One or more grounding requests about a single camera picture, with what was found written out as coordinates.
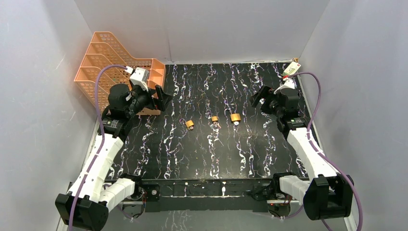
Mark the small brass padlock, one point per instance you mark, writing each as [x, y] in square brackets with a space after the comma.
[214, 120]
[188, 124]

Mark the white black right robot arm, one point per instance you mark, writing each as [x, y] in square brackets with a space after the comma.
[327, 194]

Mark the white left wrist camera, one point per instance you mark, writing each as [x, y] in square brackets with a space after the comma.
[138, 77]

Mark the orange plastic file rack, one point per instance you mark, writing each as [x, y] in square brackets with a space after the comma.
[105, 49]

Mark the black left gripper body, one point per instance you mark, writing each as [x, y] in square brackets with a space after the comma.
[157, 97]

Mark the white green small box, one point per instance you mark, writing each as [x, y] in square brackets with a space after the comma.
[291, 69]

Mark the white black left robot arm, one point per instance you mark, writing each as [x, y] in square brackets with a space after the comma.
[87, 202]

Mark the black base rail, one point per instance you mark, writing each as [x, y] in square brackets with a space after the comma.
[257, 195]

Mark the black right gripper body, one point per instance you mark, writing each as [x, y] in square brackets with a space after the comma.
[274, 107]

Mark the large brass padlock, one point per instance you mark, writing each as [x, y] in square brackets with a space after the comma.
[235, 118]

